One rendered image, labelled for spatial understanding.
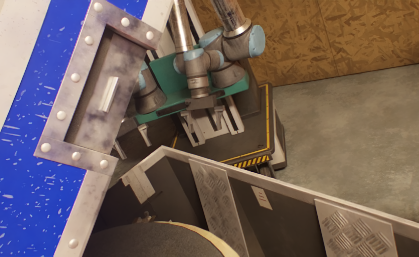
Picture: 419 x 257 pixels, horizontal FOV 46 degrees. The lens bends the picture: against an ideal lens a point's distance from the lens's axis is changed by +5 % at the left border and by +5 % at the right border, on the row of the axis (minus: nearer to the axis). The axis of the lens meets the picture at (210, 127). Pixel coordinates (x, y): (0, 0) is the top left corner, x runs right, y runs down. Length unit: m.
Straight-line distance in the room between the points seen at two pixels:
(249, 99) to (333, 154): 0.61
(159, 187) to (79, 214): 1.28
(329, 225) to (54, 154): 0.87
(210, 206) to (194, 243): 0.44
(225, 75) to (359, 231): 1.54
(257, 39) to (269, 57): 1.56
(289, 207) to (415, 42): 2.53
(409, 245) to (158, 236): 0.55
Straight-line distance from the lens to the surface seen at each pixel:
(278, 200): 1.27
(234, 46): 2.37
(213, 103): 2.04
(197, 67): 2.04
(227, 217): 1.49
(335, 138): 3.12
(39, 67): 0.37
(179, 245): 1.14
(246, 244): 1.50
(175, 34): 2.23
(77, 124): 0.40
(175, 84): 2.73
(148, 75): 2.63
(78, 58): 0.38
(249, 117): 3.00
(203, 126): 2.93
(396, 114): 3.21
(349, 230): 1.13
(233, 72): 2.51
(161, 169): 1.65
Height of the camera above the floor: 1.65
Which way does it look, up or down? 25 degrees down
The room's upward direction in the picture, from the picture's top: 25 degrees counter-clockwise
